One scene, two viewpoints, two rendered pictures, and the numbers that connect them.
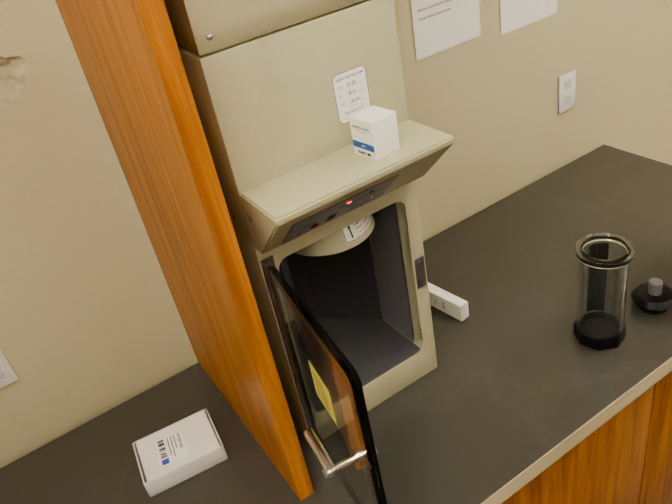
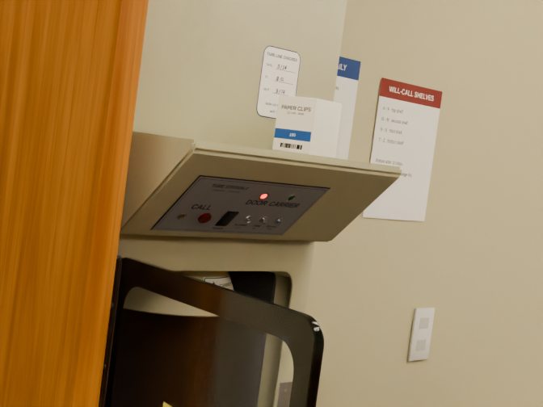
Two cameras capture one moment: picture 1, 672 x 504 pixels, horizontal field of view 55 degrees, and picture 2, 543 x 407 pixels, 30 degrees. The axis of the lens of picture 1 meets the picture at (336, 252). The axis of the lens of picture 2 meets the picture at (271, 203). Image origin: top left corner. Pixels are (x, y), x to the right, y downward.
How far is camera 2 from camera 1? 0.54 m
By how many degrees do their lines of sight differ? 35
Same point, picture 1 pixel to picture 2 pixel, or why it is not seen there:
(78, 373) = not seen: outside the picture
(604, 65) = (464, 319)
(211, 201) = (124, 71)
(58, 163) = not seen: outside the picture
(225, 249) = (111, 156)
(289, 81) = (221, 18)
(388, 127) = (330, 119)
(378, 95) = not seen: hidden behind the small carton
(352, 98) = (277, 88)
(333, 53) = (275, 17)
